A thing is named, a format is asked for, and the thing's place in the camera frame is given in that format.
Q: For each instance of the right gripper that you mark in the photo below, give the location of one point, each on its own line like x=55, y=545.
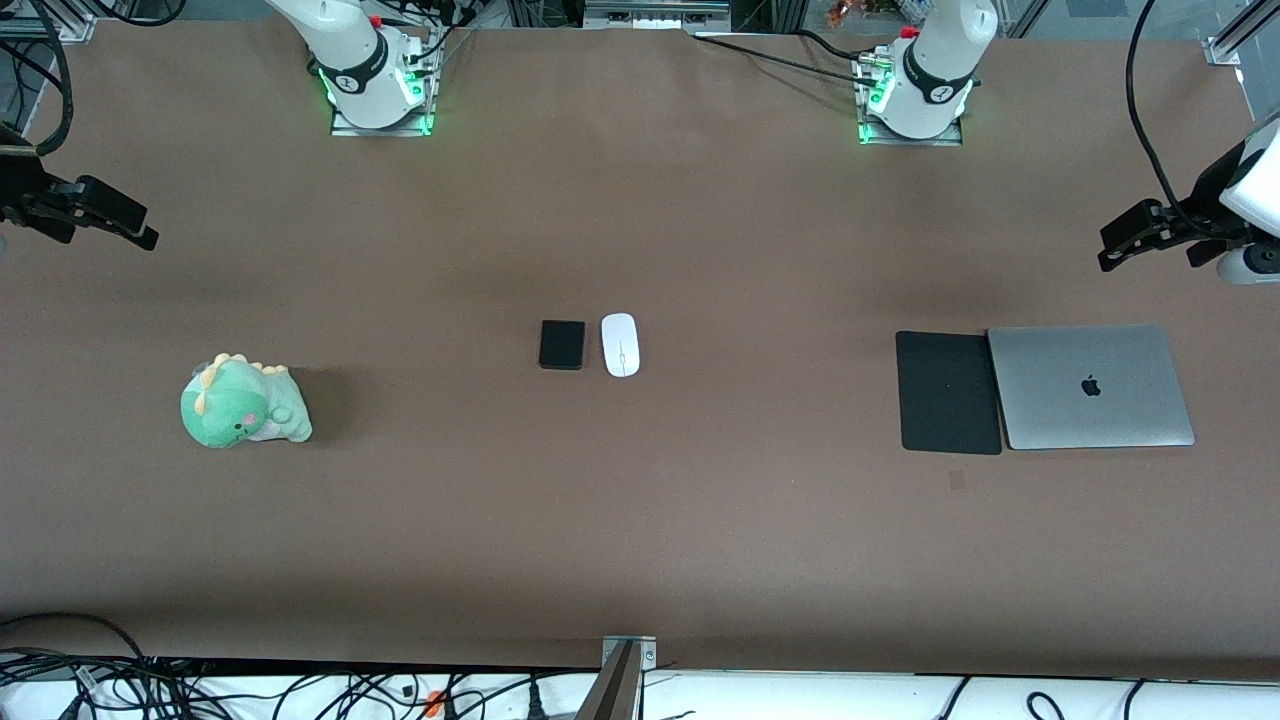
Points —
x=22, y=190

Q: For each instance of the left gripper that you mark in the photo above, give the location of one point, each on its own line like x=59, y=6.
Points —
x=1196, y=226

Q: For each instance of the black phone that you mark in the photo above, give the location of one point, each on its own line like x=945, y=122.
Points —
x=562, y=345

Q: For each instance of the white computer mouse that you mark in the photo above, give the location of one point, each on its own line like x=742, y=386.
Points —
x=620, y=345

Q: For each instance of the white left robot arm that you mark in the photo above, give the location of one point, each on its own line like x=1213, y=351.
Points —
x=935, y=60

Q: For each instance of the black mouse pad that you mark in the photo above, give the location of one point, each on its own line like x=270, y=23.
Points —
x=948, y=392

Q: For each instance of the silver laptop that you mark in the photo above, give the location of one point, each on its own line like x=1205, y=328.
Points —
x=1090, y=385

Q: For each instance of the green dinosaur plush toy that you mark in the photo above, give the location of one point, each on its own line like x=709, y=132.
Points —
x=240, y=405

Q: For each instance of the grey metal box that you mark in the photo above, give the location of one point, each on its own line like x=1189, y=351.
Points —
x=655, y=12

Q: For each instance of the orange plug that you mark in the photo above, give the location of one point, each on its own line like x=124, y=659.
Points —
x=434, y=703

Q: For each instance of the aluminium frame profile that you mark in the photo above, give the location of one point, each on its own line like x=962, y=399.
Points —
x=50, y=20
x=1240, y=35

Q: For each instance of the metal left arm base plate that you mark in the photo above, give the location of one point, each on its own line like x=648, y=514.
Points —
x=950, y=140

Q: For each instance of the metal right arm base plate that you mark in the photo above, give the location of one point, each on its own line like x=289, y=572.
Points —
x=345, y=130

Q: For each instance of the metal camera post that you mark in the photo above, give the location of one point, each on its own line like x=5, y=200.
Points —
x=620, y=675

